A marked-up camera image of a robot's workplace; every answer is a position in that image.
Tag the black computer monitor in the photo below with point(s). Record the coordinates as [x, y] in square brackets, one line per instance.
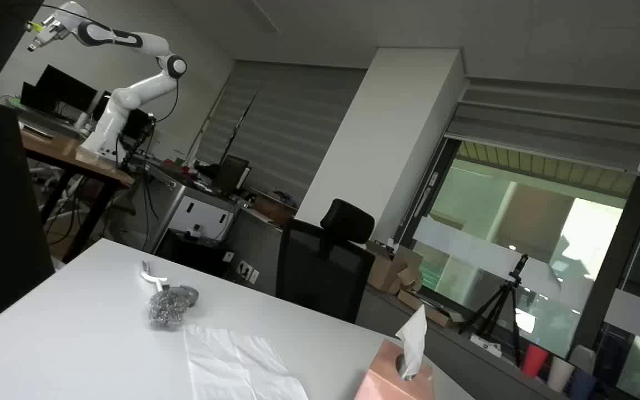
[56, 93]

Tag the white drawer cabinet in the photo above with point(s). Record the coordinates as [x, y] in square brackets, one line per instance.
[194, 214]

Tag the white cup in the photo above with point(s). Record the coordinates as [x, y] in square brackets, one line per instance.
[558, 375]

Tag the small black monitor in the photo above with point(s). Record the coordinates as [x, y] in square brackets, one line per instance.
[231, 174]

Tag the blue cup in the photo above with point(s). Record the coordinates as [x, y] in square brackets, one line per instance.
[580, 386]

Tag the black metal frame post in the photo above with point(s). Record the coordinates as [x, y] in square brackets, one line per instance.
[616, 259]

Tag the wooden desk with black legs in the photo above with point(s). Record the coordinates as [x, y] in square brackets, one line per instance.
[76, 159]

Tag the small white plastic scrap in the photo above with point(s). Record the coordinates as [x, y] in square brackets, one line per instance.
[152, 276]

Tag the white crumpled plastic bag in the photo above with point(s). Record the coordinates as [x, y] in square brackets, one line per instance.
[235, 367]

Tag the white paper tissue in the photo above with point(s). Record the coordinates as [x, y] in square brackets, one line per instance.
[415, 336]

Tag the brown cardboard box stack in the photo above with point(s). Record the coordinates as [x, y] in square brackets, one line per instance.
[398, 279]

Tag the grey rolled window blind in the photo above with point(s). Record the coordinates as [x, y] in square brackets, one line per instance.
[556, 123]

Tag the red cup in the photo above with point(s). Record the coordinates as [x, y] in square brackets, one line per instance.
[534, 361]

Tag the black camera tripod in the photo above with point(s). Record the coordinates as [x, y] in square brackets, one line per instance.
[504, 296]

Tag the black office chair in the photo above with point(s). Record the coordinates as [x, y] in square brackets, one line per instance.
[322, 271]

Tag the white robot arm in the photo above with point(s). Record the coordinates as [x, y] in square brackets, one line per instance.
[138, 91]

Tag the grey gripper with green tag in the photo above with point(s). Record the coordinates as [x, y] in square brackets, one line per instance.
[45, 32]

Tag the grey crumpled cloth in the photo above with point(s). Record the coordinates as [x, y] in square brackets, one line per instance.
[172, 303]

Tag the orange tissue box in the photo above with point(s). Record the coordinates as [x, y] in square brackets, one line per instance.
[382, 382]

